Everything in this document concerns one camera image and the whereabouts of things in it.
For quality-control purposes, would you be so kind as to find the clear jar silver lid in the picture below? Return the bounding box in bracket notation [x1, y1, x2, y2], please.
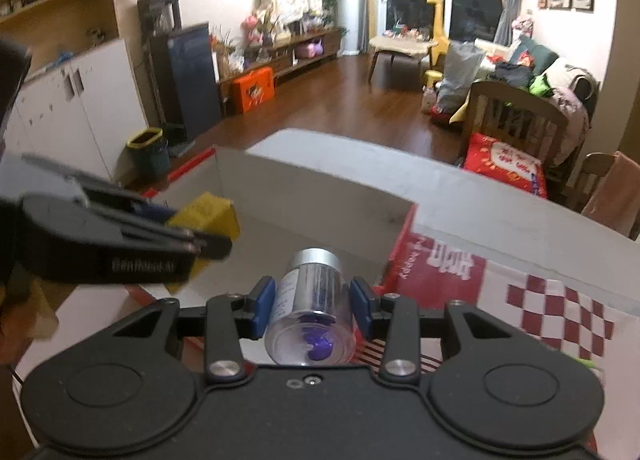
[265, 248, 356, 367]

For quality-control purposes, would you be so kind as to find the yellow small box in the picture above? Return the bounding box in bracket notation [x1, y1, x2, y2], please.
[165, 191, 241, 281]

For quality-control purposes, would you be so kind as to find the red cardboard box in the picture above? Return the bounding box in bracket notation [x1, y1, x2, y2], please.
[14, 144, 419, 446]

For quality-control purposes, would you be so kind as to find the person left hand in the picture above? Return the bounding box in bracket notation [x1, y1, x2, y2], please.
[1, 264, 58, 365]

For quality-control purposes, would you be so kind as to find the yellow rim trash bin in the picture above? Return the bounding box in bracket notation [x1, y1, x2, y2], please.
[126, 127, 170, 177]

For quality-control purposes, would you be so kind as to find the white cabinet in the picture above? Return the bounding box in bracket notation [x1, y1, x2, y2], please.
[6, 39, 148, 182]

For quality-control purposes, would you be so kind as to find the red printed cushion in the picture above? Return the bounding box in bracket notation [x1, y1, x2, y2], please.
[463, 133, 547, 198]

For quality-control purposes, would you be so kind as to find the black speaker cabinet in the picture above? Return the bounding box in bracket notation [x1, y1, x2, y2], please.
[149, 23, 222, 142]

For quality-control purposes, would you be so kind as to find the red white printed mat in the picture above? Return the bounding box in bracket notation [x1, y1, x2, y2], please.
[373, 233, 639, 459]

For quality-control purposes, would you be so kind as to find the orange gift box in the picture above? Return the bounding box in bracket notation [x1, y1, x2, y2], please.
[230, 66, 274, 114]

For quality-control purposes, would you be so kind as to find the wooden chair with cushion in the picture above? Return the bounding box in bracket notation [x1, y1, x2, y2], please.
[456, 81, 568, 172]

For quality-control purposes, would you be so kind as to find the pink towel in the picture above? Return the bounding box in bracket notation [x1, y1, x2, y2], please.
[582, 151, 640, 237]

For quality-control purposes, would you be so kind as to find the wooden chair with towel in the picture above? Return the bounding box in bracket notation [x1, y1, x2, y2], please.
[565, 151, 640, 238]

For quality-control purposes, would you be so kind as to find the white plastic bag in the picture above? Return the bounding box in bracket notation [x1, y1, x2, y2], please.
[436, 41, 485, 114]

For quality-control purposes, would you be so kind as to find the wooden tv console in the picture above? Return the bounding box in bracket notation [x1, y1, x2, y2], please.
[218, 28, 342, 102]

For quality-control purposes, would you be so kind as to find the wooden coffee table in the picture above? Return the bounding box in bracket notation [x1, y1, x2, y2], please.
[367, 36, 437, 82]

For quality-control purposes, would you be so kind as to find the yellow giraffe toy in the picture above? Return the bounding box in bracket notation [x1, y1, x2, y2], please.
[426, 0, 449, 68]

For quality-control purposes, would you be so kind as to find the sofa with clothes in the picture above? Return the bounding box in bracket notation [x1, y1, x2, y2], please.
[476, 37, 600, 167]

